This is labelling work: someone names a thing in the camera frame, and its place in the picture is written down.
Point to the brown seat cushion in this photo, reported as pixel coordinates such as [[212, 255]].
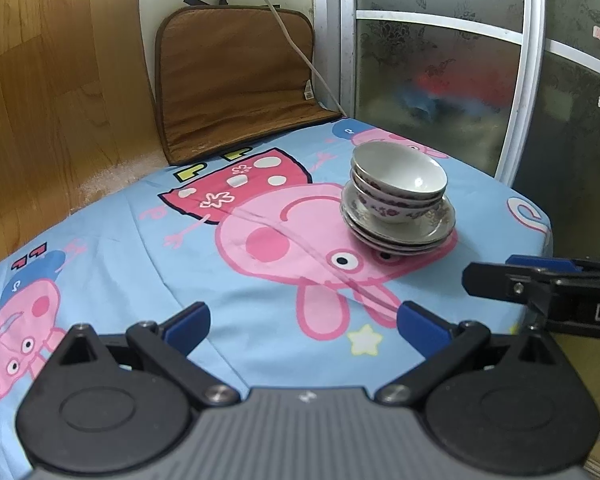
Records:
[[226, 75]]

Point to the blue cartoon pig tablecloth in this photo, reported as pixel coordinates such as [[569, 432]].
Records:
[[296, 300]]

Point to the white floral plate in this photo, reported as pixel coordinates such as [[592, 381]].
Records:
[[351, 204]]

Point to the white ceramic bowl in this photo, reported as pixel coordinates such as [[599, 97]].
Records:
[[398, 170]]

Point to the wood grain wall panel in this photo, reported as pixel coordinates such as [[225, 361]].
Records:
[[76, 110]]

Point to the finger of the blue right gripper seen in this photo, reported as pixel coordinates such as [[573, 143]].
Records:
[[551, 264]]

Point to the frosted glass sliding door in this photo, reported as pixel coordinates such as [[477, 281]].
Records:
[[512, 87]]

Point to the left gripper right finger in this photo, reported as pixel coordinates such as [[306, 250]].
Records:
[[447, 348]]

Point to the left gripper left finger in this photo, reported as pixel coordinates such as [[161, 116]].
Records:
[[164, 349]]

